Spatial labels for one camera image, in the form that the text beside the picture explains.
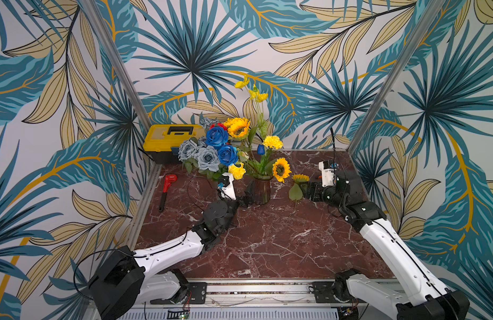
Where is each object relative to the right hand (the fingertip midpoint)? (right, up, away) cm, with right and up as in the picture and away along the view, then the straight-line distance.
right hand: (308, 183), depth 77 cm
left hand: (-24, +1, -3) cm, 25 cm away
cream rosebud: (-25, +10, 0) cm, 27 cm away
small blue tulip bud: (-18, +13, +3) cm, 22 cm away
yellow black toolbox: (-67, +19, +24) cm, 74 cm away
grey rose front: (-37, +9, -7) cm, 39 cm away
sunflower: (-10, +5, +1) cm, 11 cm away
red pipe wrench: (-65, 0, +27) cm, 70 cm away
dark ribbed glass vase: (-17, -4, +21) cm, 28 cm away
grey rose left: (-45, +12, -5) cm, 47 cm away
